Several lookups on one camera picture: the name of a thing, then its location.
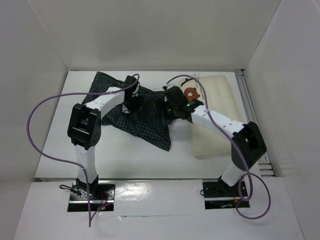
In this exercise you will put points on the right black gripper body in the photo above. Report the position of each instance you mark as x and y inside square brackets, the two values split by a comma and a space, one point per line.
[164, 108]

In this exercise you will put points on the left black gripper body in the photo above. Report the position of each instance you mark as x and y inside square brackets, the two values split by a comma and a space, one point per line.
[130, 106]

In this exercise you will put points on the dark checked pillowcase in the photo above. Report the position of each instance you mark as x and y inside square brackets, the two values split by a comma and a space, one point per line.
[149, 124]

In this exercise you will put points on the cream pillow with bear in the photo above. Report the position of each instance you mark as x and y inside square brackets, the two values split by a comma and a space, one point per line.
[220, 108]

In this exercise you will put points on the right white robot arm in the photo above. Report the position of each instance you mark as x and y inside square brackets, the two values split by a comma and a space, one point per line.
[244, 140]

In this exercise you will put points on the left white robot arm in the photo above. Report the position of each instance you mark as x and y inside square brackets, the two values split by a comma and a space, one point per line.
[85, 123]

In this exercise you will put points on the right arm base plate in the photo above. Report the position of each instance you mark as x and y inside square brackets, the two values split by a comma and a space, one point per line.
[218, 195]

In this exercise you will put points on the aluminium rail frame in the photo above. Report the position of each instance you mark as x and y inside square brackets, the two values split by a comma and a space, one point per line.
[264, 164]

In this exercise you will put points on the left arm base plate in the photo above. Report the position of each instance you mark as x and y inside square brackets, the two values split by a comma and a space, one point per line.
[102, 200]

